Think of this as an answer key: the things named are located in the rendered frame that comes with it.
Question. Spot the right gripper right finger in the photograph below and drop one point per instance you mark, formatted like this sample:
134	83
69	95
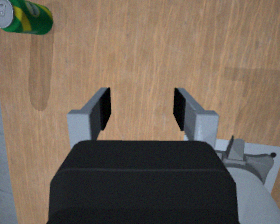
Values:
198	124

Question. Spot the green and yellow drink can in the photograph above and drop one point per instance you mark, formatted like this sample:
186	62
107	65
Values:
21	16

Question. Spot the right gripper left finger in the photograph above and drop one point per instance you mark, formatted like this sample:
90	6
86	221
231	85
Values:
86	123

